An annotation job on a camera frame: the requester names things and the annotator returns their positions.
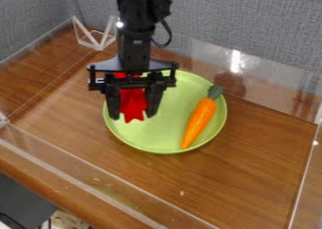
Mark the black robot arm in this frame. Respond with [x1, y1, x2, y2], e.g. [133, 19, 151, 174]
[87, 0, 180, 120]

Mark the orange toy carrot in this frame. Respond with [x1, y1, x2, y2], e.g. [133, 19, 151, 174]
[181, 85, 223, 149]

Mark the green plastic plate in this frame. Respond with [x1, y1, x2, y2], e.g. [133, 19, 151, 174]
[103, 71, 227, 155]

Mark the clear acrylic corner bracket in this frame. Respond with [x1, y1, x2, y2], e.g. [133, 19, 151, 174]
[72, 16, 116, 51]

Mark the black cable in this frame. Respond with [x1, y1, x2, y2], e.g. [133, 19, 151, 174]
[149, 17, 173, 50]

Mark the red rectangular block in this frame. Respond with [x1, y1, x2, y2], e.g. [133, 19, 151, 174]
[112, 72, 149, 124]

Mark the clear acrylic enclosure wall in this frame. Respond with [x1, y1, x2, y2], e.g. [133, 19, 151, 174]
[0, 23, 322, 229]

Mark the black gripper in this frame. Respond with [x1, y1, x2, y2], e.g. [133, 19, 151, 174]
[87, 35, 179, 120]

